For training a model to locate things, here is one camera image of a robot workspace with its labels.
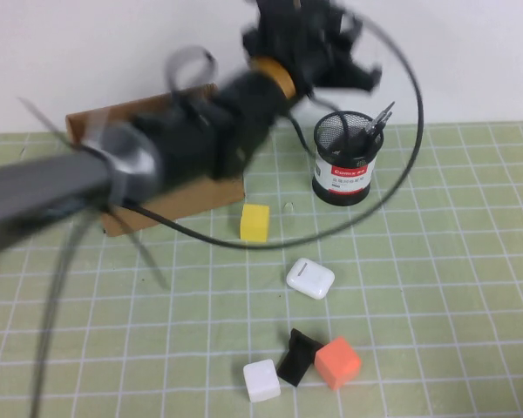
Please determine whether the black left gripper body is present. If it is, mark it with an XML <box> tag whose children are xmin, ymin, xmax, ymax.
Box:
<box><xmin>241</xmin><ymin>0</ymin><xmax>354</xmax><ymax>98</ymax></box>

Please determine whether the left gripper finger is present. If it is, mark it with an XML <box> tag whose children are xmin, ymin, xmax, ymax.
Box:
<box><xmin>330</xmin><ymin>77</ymin><xmax>379</xmax><ymax>96</ymax></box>
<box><xmin>347</xmin><ymin>60</ymin><xmax>384</xmax><ymax>84</ymax></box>

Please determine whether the thin black screwdriver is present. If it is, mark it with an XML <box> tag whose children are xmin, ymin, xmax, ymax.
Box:
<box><xmin>368</xmin><ymin>101</ymin><xmax>397</xmax><ymax>131</ymax></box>

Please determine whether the thick black screwdriver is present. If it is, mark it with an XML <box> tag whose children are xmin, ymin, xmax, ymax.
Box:
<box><xmin>352</xmin><ymin>111</ymin><xmax>394</xmax><ymax>154</ymax></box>

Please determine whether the black mesh pen holder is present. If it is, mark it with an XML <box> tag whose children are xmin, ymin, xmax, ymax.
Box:
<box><xmin>311</xmin><ymin>111</ymin><xmax>384</xmax><ymax>206</ymax></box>

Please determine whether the yellow foam block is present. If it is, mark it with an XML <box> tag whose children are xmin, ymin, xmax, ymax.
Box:
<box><xmin>239</xmin><ymin>203</ymin><xmax>271</xmax><ymax>242</ymax></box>

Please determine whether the brown cardboard box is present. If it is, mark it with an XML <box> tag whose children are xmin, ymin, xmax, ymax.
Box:
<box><xmin>65</xmin><ymin>82</ymin><xmax>248</xmax><ymax>237</ymax></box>

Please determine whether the white earbuds case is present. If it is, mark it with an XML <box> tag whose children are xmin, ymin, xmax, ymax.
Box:
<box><xmin>285</xmin><ymin>256</ymin><xmax>336</xmax><ymax>301</ymax></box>

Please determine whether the green white-grid tablecloth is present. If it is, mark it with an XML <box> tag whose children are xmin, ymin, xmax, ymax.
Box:
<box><xmin>0</xmin><ymin>121</ymin><xmax>523</xmax><ymax>418</ymax></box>

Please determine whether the orange foam block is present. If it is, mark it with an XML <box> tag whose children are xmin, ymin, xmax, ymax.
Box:
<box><xmin>313</xmin><ymin>334</ymin><xmax>363</xmax><ymax>391</ymax></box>

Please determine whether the white foam block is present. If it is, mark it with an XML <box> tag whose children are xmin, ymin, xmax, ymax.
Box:
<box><xmin>242</xmin><ymin>359</ymin><xmax>282</xmax><ymax>404</ymax></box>

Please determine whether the thick black camera cable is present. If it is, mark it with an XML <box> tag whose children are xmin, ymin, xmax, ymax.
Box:
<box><xmin>30</xmin><ymin>8</ymin><xmax>425</xmax><ymax>418</ymax></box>

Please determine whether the thin black cable loop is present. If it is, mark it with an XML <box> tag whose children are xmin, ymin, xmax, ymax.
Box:
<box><xmin>163</xmin><ymin>44</ymin><xmax>220</xmax><ymax>104</ymax></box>

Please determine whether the black plastic bracket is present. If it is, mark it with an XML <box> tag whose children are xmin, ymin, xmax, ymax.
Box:
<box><xmin>276</xmin><ymin>327</ymin><xmax>326</xmax><ymax>388</ymax></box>

